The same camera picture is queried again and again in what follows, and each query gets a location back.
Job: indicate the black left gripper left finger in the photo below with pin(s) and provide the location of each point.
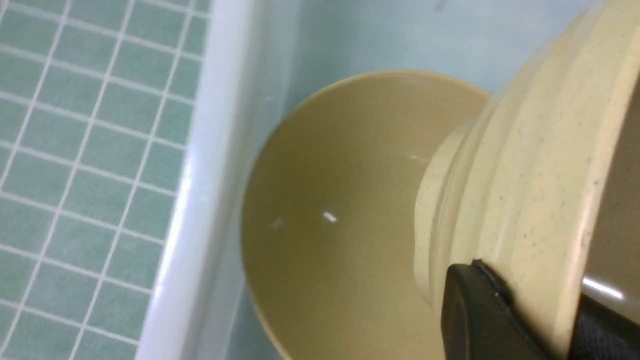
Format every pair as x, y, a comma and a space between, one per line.
478, 318

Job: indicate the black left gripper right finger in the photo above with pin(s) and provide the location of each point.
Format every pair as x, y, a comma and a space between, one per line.
600, 333

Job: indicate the beige noodle bowl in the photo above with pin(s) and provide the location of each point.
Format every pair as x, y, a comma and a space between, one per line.
521, 188
327, 224

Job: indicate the large translucent white tub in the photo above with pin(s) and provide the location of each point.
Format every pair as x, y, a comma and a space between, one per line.
262, 57

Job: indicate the green checkered table mat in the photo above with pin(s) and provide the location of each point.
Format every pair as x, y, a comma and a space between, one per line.
97, 101

